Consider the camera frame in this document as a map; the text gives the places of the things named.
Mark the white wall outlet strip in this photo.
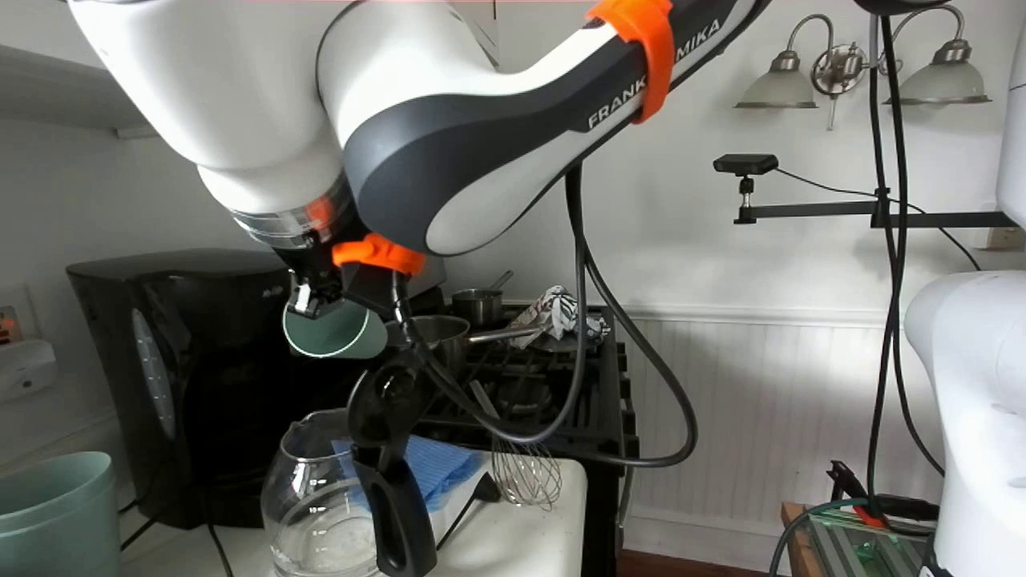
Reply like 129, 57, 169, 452
0, 308, 59, 408

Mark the blue dish cloth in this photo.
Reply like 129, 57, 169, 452
330, 430, 492, 514

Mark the teal canister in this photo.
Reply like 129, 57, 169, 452
0, 450, 119, 577

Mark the wall lamp with glass shades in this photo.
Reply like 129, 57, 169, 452
734, 11, 992, 132

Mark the white wall cabinet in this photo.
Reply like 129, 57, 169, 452
0, 41, 154, 140

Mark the steel wire whisk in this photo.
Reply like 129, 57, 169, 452
465, 378, 569, 514

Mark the glass carafe with black handle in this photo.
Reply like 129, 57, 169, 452
255, 346, 474, 577

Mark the green topped side table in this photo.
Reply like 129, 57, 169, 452
780, 494, 943, 577

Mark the black camera arm mount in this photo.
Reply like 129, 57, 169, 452
713, 151, 1014, 235

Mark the orange forearm cable clip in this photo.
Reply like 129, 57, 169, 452
587, 0, 680, 125

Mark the black coffee maker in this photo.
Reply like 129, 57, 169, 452
63, 249, 313, 532

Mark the red and black clamp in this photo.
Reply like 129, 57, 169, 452
826, 458, 943, 528

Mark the patterned kitchen towel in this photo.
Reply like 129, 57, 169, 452
524, 282, 617, 346

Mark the small steel saucepan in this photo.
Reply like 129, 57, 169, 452
451, 270, 514, 329

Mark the black and steel gas stove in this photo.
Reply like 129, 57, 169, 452
316, 278, 642, 577

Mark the orange wrist cable clip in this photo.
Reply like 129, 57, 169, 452
330, 235, 431, 282

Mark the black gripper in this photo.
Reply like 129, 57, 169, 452
280, 236, 416, 323

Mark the teal plastic cup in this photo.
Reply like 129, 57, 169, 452
280, 297, 392, 363

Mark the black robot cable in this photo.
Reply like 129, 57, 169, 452
394, 165, 702, 470

